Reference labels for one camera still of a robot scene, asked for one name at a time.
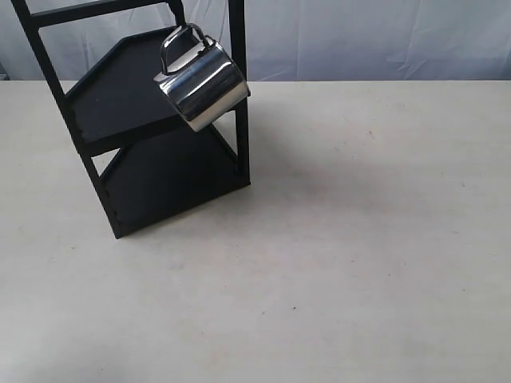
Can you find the shiny stainless steel mug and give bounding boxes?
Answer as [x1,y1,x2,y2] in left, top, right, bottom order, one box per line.
[153,23,251,132]

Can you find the white backdrop cloth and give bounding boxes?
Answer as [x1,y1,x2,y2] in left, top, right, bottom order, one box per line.
[1,0,510,81]

